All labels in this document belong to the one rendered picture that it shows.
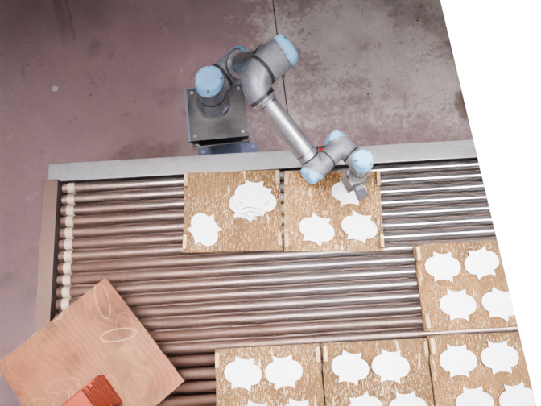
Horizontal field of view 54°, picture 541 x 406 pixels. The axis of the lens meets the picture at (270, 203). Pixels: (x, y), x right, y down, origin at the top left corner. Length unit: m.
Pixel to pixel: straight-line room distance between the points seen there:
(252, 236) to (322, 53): 1.76
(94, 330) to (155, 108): 1.77
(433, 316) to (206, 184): 1.08
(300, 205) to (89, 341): 0.98
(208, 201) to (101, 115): 1.51
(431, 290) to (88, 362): 1.35
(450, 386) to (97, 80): 2.76
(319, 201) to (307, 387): 0.74
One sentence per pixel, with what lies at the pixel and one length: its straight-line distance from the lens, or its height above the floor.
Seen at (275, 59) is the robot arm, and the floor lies 1.51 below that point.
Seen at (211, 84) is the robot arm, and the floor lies 1.17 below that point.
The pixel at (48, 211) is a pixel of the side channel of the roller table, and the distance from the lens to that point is 2.40.
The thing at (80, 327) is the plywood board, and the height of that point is 1.04.
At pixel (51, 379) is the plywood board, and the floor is 1.04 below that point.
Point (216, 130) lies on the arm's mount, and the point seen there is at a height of 0.95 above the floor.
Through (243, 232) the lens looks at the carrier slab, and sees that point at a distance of 2.20.
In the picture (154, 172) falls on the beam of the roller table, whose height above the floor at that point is 0.92.
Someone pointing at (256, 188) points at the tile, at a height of 0.99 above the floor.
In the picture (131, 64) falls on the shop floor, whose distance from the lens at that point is 3.70.
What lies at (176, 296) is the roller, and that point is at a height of 0.92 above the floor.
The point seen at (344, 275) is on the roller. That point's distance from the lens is 2.19.
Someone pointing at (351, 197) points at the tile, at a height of 0.95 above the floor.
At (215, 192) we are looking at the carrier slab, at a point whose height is 0.94.
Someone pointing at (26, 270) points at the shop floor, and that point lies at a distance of 3.44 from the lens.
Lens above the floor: 3.07
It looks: 74 degrees down
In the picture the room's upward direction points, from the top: 2 degrees counter-clockwise
